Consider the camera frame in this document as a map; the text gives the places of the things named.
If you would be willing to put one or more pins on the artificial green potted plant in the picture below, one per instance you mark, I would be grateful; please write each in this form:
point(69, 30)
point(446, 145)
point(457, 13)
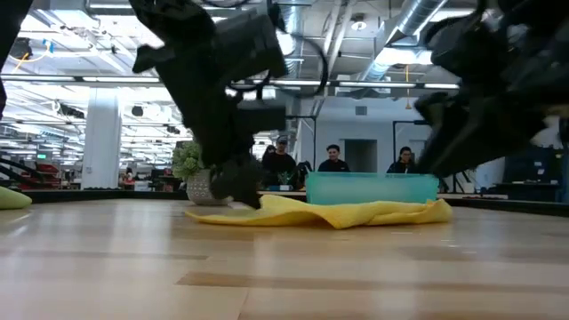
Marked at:
point(189, 164)

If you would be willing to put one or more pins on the yellow microfiber towel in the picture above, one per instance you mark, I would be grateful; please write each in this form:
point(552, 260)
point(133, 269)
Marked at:
point(338, 215)

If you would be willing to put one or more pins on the white square pillar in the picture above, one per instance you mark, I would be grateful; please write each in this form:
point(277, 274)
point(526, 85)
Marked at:
point(101, 138)

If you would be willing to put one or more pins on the ceiling strip light rail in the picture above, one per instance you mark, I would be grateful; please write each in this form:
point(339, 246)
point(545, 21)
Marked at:
point(120, 80)
point(378, 84)

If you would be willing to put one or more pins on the silver air duct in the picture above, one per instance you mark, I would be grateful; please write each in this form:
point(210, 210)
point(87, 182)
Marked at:
point(418, 18)

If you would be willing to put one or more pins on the teal translucent plastic basket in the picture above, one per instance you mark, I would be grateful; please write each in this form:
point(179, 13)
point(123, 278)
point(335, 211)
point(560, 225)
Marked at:
point(373, 189)

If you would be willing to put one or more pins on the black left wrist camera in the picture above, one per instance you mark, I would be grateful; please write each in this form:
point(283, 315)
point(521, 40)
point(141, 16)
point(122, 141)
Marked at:
point(251, 46)

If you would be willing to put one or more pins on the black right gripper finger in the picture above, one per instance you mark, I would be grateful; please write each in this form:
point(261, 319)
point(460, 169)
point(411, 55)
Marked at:
point(480, 129)

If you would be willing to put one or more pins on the small background potted plant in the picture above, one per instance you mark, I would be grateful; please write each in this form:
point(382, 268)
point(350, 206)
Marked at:
point(284, 179)

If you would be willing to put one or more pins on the lime green microfiber towel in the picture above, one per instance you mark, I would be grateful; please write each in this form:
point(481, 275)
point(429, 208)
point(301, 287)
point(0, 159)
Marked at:
point(13, 199)

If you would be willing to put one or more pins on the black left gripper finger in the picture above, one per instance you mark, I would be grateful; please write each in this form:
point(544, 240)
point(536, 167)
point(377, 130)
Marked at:
point(238, 182)

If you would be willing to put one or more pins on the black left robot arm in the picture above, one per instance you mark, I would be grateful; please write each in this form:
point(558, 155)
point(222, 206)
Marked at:
point(11, 26)

